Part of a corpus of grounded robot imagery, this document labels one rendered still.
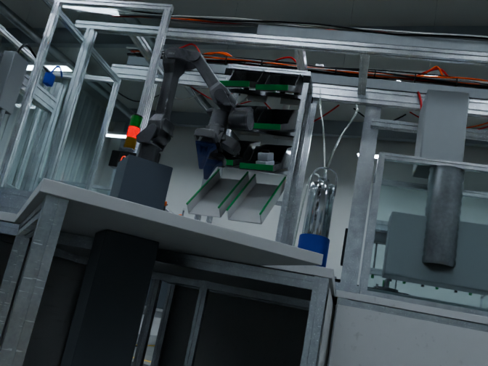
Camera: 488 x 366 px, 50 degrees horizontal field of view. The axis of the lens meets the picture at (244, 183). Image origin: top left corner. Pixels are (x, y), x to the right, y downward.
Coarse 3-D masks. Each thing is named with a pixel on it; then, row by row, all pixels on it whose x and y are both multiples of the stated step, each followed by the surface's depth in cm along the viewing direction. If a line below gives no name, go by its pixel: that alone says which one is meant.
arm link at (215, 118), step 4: (212, 108) 160; (208, 112) 160; (212, 112) 159; (216, 112) 157; (220, 112) 156; (224, 112) 157; (228, 112) 157; (212, 116) 157; (216, 116) 156; (220, 116) 156; (224, 116) 156; (228, 116) 156; (212, 120) 156; (216, 120) 155; (220, 120) 156; (224, 120) 156; (224, 124) 156
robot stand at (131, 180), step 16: (128, 160) 155; (144, 160) 157; (128, 176) 154; (144, 176) 156; (160, 176) 158; (112, 192) 162; (128, 192) 153; (144, 192) 155; (160, 192) 158; (160, 208) 157
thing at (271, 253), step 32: (64, 192) 109; (96, 192) 112; (64, 224) 159; (96, 224) 144; (128, 224) 131; (160, 224) 120; (192, 224) 120; (224, 256) 159; (256, 256) 143; (288, 256) 131; (320, 256) 135
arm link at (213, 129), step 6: (210, 126) 155; (216, 126) 155; (222, 126) 155; (198, 132) 147; (204, 132) 146; (210, 132) 146; (216, 132) 154; (198, 138) 150; (204, 138) 148; (216, 138) 148; (216, 144) 154; (216, 156) 160; (222, 156) 159; (222, 162) 159
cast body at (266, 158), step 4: (260, 152) 194; (264, 152) 193; (268, 152) 194; (272, 152) 195; (260, 156) 194; (264, 156) 193; (268, 156) 192; (272, 156) 195; (256, 160) 194; (260, 160) 194; (264, 160) 193; (268, 160) 193; (272, 160) 196; (264, 164) 192; (268, 164) 193; (272, 164) 196
